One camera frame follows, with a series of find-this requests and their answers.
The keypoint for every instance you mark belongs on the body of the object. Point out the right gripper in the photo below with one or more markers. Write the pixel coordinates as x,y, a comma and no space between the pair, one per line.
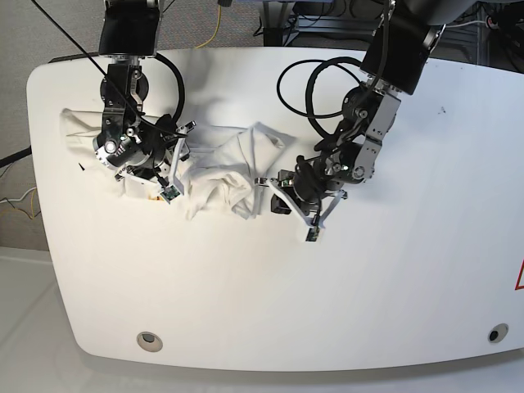
138,152

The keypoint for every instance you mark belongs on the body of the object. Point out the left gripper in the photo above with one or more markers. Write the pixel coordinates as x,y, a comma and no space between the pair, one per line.
314,179

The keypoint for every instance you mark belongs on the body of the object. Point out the white printed T-shirt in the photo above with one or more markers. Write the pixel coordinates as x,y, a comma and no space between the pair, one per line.
218,176

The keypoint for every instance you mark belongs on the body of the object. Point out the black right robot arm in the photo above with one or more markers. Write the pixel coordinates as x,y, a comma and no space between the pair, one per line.
130,34

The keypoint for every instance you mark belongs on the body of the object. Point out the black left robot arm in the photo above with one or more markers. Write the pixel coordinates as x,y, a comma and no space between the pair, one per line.
404,39

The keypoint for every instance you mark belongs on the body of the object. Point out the black metal stand base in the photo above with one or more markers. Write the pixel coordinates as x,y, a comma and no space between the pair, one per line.
283,22

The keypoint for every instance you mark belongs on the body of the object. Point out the left table grommet hole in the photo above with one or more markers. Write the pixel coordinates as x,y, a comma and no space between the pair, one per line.
149,342

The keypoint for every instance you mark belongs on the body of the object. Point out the table grommet hole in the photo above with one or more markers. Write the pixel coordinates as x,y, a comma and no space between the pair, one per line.
498,333
149,342

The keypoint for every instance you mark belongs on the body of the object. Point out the right table grommet hole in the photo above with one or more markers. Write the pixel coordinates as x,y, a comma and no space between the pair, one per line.
498,333

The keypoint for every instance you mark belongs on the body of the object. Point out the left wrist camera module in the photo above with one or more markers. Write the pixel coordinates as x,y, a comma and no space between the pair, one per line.
313,234

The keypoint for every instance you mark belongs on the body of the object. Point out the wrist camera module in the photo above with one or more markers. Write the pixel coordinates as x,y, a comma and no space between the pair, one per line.
170,192
313,234

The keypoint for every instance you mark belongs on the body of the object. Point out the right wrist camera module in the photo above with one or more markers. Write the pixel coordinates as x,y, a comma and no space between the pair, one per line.
170,192

